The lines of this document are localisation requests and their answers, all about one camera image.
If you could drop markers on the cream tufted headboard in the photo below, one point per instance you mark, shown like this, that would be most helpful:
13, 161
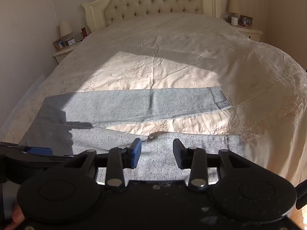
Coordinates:
156, 0

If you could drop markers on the cream embroidered bedspread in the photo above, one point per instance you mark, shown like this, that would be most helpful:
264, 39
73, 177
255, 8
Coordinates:
168, 52

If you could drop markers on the cream nightstand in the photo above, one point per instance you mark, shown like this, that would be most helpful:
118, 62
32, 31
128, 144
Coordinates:
63, 53
249, 32

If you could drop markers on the wooden photo frame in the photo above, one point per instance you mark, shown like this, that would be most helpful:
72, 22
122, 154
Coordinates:
59, 44
246, 20

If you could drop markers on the person's left hand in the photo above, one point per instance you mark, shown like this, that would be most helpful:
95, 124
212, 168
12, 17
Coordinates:
16, 216

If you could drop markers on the dark red box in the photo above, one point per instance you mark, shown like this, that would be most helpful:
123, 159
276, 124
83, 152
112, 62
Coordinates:
84, 32

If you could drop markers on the grey-blue pants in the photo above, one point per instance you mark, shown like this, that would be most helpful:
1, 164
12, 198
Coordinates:
120, 105

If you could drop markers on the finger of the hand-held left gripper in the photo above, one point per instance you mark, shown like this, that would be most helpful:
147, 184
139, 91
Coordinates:
39, 151

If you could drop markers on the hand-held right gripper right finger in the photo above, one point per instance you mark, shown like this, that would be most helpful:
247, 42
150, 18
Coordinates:
178, 153

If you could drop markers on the cream table lamp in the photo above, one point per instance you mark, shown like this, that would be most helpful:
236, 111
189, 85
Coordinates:
65, 27
233, 4

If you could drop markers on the white cylinder device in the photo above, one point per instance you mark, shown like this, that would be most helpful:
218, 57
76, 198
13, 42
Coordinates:
234, 20

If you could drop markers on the small white clock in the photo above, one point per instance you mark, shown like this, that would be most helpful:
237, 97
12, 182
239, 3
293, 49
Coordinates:
71, 42

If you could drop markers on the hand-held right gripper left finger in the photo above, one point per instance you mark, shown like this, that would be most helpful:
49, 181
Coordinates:
135, 153

